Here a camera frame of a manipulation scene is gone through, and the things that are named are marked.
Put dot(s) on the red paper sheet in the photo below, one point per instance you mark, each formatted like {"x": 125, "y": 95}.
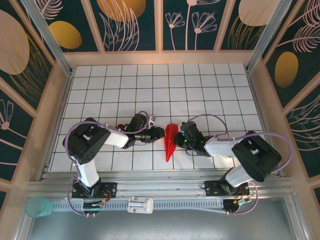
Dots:
{"x": 170, "y": 142}

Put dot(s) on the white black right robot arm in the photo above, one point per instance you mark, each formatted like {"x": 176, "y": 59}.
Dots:
{"x": 225, "y": 150}

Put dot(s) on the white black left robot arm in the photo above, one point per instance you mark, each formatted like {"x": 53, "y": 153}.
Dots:
{"x": 90, "y": 172}

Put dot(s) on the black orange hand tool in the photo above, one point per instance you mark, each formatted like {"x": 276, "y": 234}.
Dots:
{"x": 119, "y": 127}

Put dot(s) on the white plastic clamp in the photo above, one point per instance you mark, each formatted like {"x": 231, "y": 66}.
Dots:
{"x": 140, "y": 205}

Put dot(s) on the black controller board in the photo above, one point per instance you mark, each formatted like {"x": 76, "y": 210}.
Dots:
{"x": 233, "y": 205}
{"x": 92, "y": 205}

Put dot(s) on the teal plastic cup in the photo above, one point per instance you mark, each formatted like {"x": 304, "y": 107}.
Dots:
{"x": 37, "y": 206}

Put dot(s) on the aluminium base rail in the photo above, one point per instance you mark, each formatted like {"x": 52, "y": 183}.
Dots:
{"x": 160, "y": 186}

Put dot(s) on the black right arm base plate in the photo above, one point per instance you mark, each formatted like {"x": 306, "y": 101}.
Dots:
{"x": 212, "y": 188}

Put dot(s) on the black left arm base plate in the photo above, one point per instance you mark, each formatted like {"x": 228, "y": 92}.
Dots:
{"x": 110, "y": 190}

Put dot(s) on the aluminium side rail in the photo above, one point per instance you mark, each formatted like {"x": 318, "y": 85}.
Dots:
{"x": 266, "y": 125}
{"x": 55, "y": 125}

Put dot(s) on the aluminium corner post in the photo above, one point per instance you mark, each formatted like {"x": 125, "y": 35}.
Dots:
{"x": 46, "y": 30}
{"x": 269, "y": 30}

